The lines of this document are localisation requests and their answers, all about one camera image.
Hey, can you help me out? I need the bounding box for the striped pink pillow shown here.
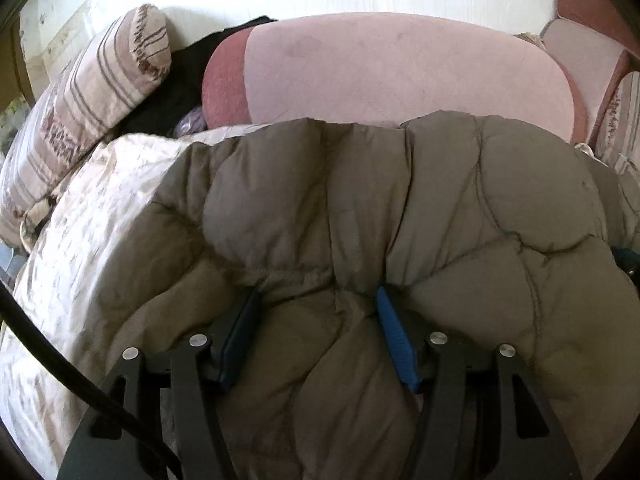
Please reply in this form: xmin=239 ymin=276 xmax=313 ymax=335
xmin=0 ymin=4 xmax=173 ymax=251
xmin=594 ymin=71 xmax=640 ymax=183

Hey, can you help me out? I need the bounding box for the large pink sofa cushion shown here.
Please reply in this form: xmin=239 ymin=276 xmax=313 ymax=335
xmin=201 ymin=12 xmax=593 ymax=143

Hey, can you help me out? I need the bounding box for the black cable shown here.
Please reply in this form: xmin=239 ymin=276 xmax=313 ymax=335
xmin=0 ymin=287 xmax=183 ymax=480

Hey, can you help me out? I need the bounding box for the pink cushion with red edge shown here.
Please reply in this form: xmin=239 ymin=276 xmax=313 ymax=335
xmin=540 ymin=0 xmax=640 ymax=147

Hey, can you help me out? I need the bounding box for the olive grey puffer jacket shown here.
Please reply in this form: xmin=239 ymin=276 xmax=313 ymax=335
xmin=75 ymin=110 xmax=640 ymax=480

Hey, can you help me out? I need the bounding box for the black cloth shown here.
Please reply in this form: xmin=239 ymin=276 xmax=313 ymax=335
xmin=120 ymin=16 xmax=278 ymax=137

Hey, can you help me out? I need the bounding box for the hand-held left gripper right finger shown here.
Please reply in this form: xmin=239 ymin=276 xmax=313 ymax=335
xmin=376 ymin=286 xmax=584 ymax=480

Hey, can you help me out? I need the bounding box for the purple cloth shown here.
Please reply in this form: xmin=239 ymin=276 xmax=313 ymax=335
xmin=172 ymin=107 xmax=209 ymax=138

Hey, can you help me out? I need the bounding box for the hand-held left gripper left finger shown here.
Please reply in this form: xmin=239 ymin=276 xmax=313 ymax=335
xmin=56 ymin=287 xmax=264 ymax=480

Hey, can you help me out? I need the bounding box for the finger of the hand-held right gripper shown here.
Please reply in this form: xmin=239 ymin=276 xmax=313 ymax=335
xmin=614 ymin=246 xmax=640 ymax=287

